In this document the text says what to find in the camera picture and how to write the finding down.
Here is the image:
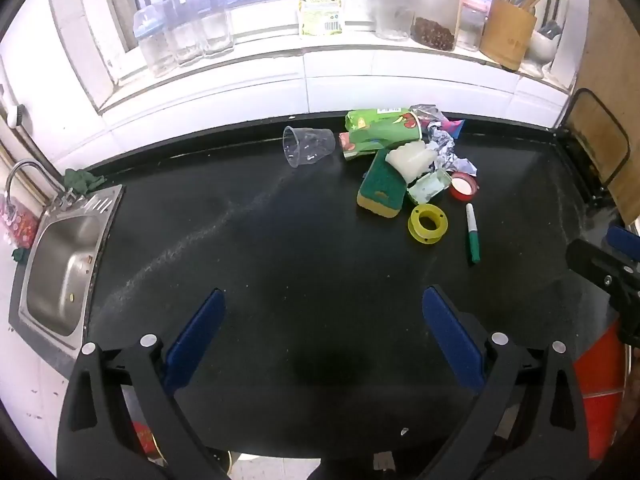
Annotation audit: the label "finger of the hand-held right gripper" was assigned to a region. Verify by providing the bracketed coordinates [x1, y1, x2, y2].
[606, 225, 640, 262]
[566, 238, 640, 347]

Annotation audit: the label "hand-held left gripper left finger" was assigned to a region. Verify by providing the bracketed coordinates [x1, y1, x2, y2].
[57, 287, 228, 480]

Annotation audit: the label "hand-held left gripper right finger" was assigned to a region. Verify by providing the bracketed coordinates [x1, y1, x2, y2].
[421, 285, 592, 480]

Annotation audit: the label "yellow tape spool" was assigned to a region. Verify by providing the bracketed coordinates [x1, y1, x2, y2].
[407, 203, 449, 244]

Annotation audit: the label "silver foil wrapper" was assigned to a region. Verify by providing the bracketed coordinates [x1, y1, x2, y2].
[410, 104, 458, 171]

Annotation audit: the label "red cabinet front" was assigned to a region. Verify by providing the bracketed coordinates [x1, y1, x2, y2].
[572, 322, 628, 461]

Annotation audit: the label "green marker pen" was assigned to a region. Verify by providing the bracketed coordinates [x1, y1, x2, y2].
[465, 203, 482, 265]

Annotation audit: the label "stainless steel sink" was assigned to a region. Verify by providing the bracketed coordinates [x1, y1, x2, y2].
[17, 184, 125, 352]

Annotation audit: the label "small white green box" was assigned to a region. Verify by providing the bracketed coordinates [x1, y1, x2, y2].
[407, 168, 454, 206]

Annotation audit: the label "green yellow sponge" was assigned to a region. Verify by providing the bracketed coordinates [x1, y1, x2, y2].
[356, 150, 407, 219]

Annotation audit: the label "crumpled white paper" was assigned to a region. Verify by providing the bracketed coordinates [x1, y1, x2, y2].
[435, 155, 478, 177]

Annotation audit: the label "wooden cutting board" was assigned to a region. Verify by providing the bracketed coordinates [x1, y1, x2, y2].
[567, 0, 640, 226]

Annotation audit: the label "green cloth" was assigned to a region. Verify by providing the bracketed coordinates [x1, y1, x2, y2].
[62, 167, 106, 196]

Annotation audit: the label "white ceramic holder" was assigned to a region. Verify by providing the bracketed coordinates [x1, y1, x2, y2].
[527, 20, 563, 66]

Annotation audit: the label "small green drink carton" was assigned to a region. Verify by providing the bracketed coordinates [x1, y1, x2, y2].
[339, 131, 389, 162]

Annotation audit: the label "red dotted bag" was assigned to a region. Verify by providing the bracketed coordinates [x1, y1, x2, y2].
[0, 194, 40, 250]

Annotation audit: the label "clear plastic cup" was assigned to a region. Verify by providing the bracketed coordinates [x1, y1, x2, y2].
[282, 125, 337, 168]

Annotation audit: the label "bamboo utensil holder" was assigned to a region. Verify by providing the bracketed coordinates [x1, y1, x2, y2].
[479, 0, 538, 72]

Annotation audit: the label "metal faucet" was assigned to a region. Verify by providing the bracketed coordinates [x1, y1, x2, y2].
[5, 159, 76, 206]

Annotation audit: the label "glass jar pink lid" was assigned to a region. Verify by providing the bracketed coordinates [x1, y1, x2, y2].
[456, 0, 491, 52]

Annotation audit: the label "tall jar brown contents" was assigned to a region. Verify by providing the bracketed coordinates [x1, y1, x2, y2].
[411, 0, 468, 52]

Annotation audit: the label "clear bottle blue cap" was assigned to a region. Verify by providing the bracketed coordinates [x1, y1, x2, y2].
[132, 4, 178, 78]

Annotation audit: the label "clear glass bottle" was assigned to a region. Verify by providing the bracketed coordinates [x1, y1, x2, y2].
[200, 0, 236, 58]
[165, 0, 206, 67]

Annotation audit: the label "black wire rack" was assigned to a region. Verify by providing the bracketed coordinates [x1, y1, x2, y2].
[552, 87, 632, 211]

